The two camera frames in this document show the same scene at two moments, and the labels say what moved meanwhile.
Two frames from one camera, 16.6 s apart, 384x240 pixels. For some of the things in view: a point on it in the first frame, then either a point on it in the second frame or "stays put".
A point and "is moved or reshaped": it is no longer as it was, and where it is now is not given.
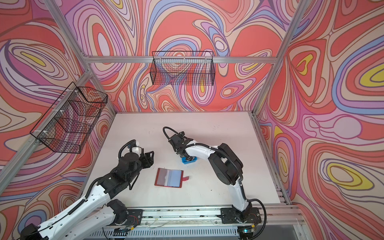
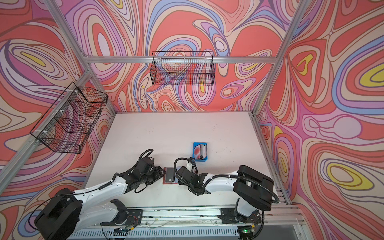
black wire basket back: x=183 y=68 stays put
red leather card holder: x=170 y=178 stays put
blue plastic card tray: x=185 y=161 is moved or reshaped
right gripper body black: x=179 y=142 to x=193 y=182
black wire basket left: x=67 y=124 stays put
